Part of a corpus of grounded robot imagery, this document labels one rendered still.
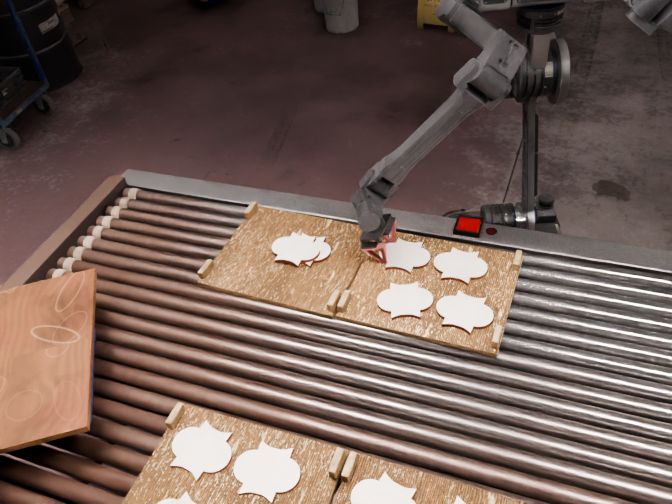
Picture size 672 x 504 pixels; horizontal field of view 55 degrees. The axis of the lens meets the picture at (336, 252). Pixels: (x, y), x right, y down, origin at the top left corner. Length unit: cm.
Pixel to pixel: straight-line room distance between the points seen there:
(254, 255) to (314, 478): 71
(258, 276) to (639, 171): 250
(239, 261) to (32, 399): 64
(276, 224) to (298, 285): 27
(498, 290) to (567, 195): 189
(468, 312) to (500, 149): 230
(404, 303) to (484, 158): 220
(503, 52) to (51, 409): 124
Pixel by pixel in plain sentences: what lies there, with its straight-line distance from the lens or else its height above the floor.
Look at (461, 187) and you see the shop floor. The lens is 354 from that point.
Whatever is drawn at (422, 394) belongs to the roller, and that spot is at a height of 92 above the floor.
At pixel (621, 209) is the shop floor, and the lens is 351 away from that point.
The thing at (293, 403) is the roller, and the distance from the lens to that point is 153.
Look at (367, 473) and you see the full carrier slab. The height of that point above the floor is 94.
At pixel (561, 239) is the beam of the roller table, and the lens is 189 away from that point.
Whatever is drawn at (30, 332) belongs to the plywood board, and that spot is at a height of 104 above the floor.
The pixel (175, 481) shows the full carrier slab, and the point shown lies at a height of 94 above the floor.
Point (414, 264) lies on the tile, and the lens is 174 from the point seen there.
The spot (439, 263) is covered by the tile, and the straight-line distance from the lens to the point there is 174.
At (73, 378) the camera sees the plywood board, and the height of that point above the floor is 104.
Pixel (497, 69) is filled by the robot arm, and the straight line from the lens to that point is 147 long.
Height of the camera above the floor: 217
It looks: 43 degrees down
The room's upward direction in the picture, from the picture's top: 8 degrees counter-clockwise
